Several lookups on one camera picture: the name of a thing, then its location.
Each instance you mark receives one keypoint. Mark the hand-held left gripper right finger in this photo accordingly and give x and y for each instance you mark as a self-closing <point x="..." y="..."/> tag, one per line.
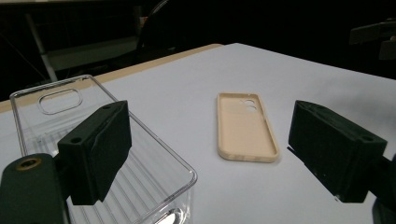
<point x="336" y="152"/>

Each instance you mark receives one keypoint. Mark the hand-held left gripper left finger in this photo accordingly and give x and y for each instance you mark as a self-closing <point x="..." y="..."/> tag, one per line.
<point x="93" y="152"/>

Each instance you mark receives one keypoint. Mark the beige phone case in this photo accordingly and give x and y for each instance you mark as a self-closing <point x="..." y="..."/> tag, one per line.
<point x="243" y="133"/>

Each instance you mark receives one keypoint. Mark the clear plastic storage box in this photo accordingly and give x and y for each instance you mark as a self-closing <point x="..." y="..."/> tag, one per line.
<point x="149" y="161"/>

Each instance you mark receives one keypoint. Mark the grey shelf board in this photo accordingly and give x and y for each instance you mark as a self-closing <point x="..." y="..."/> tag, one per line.
<point x="93" y="53"/>

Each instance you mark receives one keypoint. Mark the metal stand leg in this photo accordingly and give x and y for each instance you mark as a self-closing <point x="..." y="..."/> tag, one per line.
<point x="43" y="56"/>

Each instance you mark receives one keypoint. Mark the grey device on stand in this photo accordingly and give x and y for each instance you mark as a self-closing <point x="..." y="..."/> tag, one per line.
<point x="370" y="31"/>

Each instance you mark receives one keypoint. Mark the black chair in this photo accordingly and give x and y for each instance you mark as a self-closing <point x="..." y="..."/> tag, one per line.
<point x="155" y="37"/>

